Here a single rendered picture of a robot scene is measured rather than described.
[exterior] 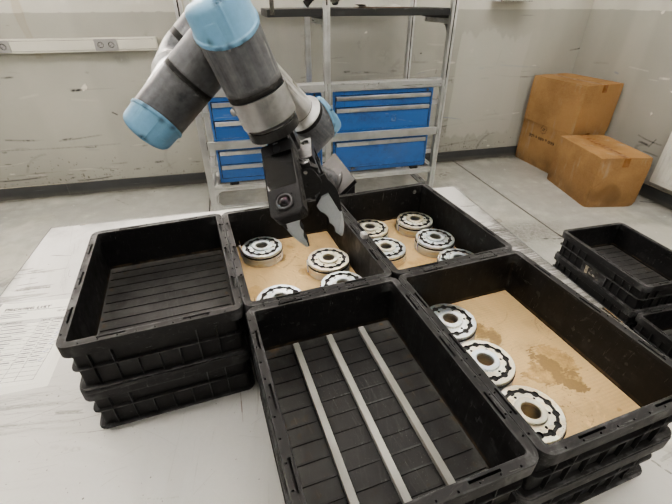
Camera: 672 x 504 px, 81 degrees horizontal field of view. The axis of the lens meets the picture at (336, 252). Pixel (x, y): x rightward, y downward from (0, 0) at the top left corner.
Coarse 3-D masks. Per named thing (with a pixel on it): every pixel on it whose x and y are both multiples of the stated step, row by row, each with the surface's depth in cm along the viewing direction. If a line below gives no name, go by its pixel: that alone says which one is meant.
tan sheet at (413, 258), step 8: (392, 224) 118; (392, 232) 114; (400, 240) 110; (408, 240) 110; (408, 248) 106; (408, 256) 103; (416, 256) 103; (424, 256) 103; (408, 264) 100; (416, 264) 100
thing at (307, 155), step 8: (296, 120) 52; (280, 128) 50; (288, 128) 51; (256, 136) 51; (264, 136) 51; (272, 136) 51; (280, 136) 51; (288, 136) 54; (296, 136) 59; (256, 144) 52; (296, 144) 58; (312, 144) 60; (304, 152) 57; (312, 152) 57; (304, 160) 55; (312, 160) 57; (304, 168) 55; (312, 168) 55; (320, 168) 62; (304, 176) 56; (312, 176) 56; (304, 184) 56; (312, 184) 57; (320, 184) 57; (312, 192) 57
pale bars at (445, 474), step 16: (368, 336) 77; (336, 352) 74; (304, 368) 70; (384, 368) 70; (352, 384) 68; (400, 400) 65; (320, 416) 62; (368, 416) 62; (416, 416) 62; (416, 432) 61; (336, 448) 58; (384, 448) 58; (432, 448) 58; (336, 464) 56; (384, 464) 57; (400, 480) 54; (448, 480) 54; (352, 496) 52; (400, 496) 53
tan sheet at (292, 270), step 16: (288, 240) 110; (320, 240) 110; (240, 256) 103; (288, 256) 103; (304, 256) 103; (256, 272) 97; (272, 272) 97; (288, 272) 97; (304, 272) 97; (256, 288) 92; (304, 288) 92
